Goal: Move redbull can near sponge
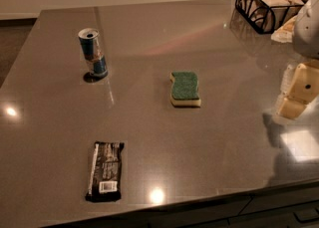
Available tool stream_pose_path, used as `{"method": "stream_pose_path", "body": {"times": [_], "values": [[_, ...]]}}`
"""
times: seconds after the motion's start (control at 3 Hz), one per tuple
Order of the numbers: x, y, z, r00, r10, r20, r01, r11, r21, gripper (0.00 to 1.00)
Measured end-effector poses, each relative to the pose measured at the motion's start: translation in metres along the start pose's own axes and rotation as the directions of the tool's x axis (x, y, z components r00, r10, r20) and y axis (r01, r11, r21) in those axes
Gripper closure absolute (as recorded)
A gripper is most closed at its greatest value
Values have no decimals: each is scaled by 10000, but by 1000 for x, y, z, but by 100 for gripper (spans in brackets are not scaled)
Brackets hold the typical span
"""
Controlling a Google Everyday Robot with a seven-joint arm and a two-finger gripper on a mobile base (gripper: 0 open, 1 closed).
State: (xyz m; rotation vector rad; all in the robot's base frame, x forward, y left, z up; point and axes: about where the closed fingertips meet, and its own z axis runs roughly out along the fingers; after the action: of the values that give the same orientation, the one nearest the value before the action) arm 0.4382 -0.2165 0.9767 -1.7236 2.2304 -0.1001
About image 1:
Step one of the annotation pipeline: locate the green yellow sponge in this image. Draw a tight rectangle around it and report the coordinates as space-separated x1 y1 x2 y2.
170 71 201 108

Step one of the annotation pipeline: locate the red bull can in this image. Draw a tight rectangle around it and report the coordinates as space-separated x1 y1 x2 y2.
78 28 108 79

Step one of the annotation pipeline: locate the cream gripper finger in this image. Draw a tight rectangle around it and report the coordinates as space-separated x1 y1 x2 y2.
277 60 319 119

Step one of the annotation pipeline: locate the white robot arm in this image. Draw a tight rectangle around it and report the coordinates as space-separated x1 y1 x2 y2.
276 0 319 119

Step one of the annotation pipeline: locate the black wire basket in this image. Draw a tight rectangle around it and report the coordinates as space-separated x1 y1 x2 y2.
235 0 304 34

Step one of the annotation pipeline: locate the black snack bar wrapper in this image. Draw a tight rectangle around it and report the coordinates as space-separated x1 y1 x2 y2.
86 141 125 202

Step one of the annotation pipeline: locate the cream packet beside basket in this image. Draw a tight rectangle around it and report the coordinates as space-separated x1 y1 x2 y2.
271 17 296 43

